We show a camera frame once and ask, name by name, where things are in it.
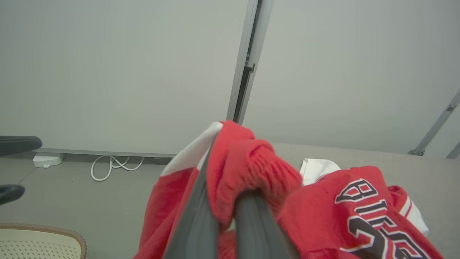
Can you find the white garment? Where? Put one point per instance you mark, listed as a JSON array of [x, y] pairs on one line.
[[318, 169]]

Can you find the red jersey with lettering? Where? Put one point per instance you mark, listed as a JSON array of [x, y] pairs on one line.
[[251, 162]]

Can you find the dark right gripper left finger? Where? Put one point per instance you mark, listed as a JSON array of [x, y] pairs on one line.
[[197, 233]]

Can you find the grey baseboard rail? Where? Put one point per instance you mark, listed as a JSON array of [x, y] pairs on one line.
[[107, 152]]

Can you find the long slanted grey metal strut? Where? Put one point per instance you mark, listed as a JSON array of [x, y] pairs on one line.
[[435, 126]]

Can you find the short slanted grey metal strut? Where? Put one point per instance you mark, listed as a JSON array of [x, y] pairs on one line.
[[454, 151]]

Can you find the white perforated laundry basket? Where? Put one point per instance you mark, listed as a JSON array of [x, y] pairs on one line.
[[36, 244]]

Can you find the white plastic floor box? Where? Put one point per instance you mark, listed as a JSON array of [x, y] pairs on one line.
[[46, 160]]

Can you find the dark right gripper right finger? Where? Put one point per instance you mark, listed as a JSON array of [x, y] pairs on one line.
[[258, 233]]

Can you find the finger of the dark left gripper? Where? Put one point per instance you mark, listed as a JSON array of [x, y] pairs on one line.
[[18, 144], [10, 193]]

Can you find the grey metal wall frame post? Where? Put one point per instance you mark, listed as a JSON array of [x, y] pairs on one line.
[[245, 36]]

